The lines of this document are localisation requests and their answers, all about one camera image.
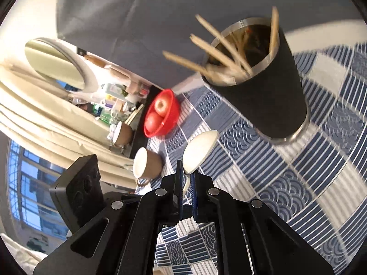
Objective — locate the grey blue sofa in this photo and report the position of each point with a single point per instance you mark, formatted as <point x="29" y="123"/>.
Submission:
<point x="134" y="33"/>

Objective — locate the blue patterned tablecloth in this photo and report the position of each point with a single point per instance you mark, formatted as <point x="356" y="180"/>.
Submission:
<point x="316" y="184"/>

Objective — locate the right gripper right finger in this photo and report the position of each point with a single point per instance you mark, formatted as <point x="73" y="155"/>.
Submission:
<point x="251" y="238"/>

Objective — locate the round mirror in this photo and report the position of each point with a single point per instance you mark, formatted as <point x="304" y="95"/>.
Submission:
<point x="60" y="66"/>

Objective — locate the red apple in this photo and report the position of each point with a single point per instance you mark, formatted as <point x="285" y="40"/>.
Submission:
<point x="153" y="121"/>
<point x="163" y="103"/>

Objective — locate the red apple right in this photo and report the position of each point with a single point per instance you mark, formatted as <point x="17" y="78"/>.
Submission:
<point x="163" y="103"/>

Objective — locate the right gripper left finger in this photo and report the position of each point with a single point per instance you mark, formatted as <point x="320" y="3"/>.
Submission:
<point x="121" y="238"/>

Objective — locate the black utensil holder cup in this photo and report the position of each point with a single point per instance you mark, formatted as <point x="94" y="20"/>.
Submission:
<point x="272" y="99"/>

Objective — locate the red plastic bowl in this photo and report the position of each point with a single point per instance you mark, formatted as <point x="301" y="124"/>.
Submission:
<point x="169" y="121"/>

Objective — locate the cream curtain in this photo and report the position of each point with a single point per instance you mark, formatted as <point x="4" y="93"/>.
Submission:
<point x="56" y="130"/>

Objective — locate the red apple left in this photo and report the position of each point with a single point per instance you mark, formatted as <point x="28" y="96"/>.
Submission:
<point x="153" y="121"/>

